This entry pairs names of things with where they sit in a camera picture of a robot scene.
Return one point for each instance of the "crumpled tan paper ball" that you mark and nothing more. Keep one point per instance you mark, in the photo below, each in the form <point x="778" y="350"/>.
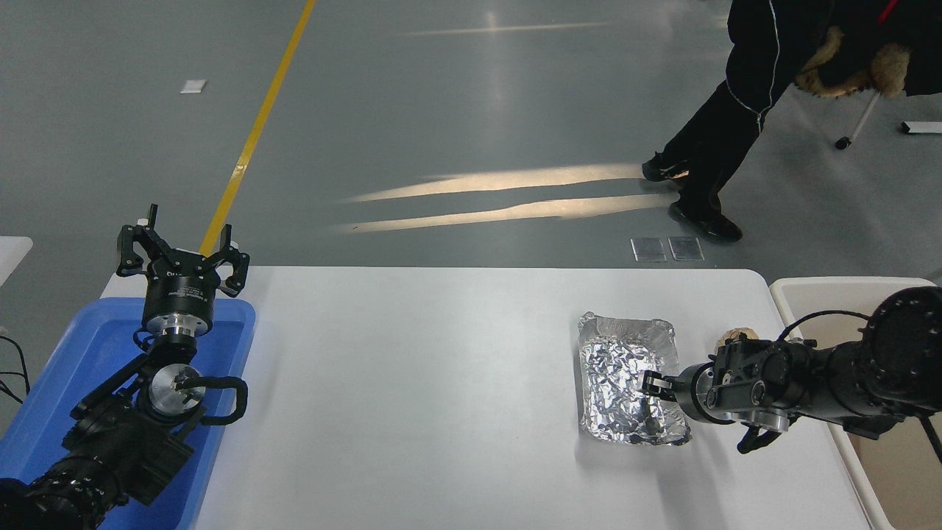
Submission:
<point x="736" y="335"/>

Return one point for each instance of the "blue plastic tray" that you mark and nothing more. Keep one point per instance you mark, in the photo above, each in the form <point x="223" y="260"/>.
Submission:
<point x="88" y="346"/>

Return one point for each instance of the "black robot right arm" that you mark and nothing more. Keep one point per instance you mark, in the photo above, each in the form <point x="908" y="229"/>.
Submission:
<point x="846" y="375"/>

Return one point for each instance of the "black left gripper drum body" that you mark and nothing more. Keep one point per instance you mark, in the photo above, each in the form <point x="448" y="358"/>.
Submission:
<point x="180" y="288"/>

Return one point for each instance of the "silver foil tray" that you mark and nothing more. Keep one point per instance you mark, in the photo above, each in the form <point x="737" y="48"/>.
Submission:
<point x="611" y="368"/>

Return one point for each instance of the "white side table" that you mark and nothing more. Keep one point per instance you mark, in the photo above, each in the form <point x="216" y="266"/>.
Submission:
<point x="11" y="258"/>

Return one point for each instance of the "person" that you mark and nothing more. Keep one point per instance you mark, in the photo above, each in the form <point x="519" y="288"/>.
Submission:
<point x="721" y="140"/>

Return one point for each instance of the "white flat bar on floor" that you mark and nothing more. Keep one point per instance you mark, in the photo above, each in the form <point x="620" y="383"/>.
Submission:
<point x="923" y="126"/>

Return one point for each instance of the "large pale plastic bin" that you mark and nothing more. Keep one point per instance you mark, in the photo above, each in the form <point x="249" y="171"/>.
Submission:
<point x="817" y="298"/>

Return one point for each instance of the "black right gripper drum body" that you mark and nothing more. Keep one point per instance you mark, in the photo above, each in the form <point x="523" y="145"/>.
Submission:
<point x="692" y="394"/>

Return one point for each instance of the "white wheeled chair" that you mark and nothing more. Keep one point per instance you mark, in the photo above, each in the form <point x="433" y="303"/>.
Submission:
<point x="859" y="121"/>

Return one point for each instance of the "small white floor marker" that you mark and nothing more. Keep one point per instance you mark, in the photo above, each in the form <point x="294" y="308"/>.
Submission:
<point x="193" y="87"/>

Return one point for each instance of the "silver floor plate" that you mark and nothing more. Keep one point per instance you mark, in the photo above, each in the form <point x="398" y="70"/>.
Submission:
<point x="648" y="249"/>
<point x="686" y="248"/>

